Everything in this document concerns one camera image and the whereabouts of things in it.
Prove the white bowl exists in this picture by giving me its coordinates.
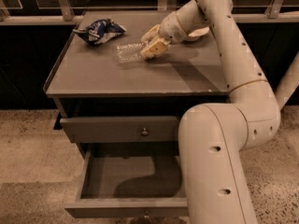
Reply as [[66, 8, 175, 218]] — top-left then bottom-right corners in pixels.
[[187, 27, 209, 42]]

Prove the metal railing frame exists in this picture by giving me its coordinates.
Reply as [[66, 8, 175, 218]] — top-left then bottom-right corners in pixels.
[[0, 0, 299, 25]]

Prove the grey top drawer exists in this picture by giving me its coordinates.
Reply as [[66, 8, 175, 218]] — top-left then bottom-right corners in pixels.
[[61, 116, 179, 143]]

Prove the white slanted pole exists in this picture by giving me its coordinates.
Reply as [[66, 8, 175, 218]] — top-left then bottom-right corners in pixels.
[[276, 51, 299, 109]]

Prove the clear plastic water bottle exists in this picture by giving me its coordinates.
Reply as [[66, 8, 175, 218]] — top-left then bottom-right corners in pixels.
[[114, 42, 145, 63]]

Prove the grey drawer cabinet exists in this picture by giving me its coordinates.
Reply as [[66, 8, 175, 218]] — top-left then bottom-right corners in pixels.
[[43, 9, 233, 161]]

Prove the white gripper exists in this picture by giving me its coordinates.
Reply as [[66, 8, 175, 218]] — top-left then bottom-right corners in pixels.
[[140, 11, 188, 60]]

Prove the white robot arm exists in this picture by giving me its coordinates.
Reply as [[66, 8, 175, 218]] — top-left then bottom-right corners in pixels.
[[141, 0, 280, 224]]

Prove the blue crumpled chip bag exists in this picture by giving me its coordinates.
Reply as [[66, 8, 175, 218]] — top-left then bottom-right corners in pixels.
[[73, 19, 126, 46]]

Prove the grey open middle drawer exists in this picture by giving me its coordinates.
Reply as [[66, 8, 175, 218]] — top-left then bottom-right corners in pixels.
[[64, 142, 188, 218]]

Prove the metal top drawer knob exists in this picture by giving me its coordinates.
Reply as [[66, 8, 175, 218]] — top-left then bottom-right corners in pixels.
[[141, 128, 149, 136]]

